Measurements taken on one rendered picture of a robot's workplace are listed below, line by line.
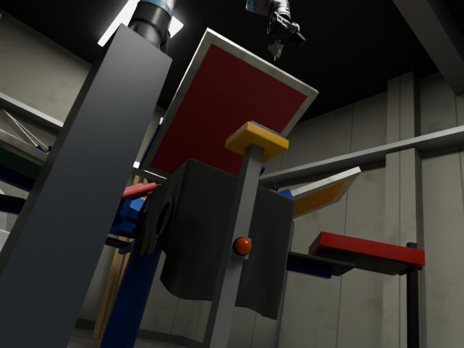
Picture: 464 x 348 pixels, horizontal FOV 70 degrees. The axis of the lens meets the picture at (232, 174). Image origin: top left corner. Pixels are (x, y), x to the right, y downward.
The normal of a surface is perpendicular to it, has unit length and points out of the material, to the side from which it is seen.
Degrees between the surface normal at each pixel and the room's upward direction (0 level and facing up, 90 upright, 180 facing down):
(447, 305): 90
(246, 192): 90
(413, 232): 90
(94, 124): 90
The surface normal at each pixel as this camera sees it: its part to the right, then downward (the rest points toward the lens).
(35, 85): 0.65, -0.18
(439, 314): -0.73, -0.41
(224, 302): 0.45, -0.28
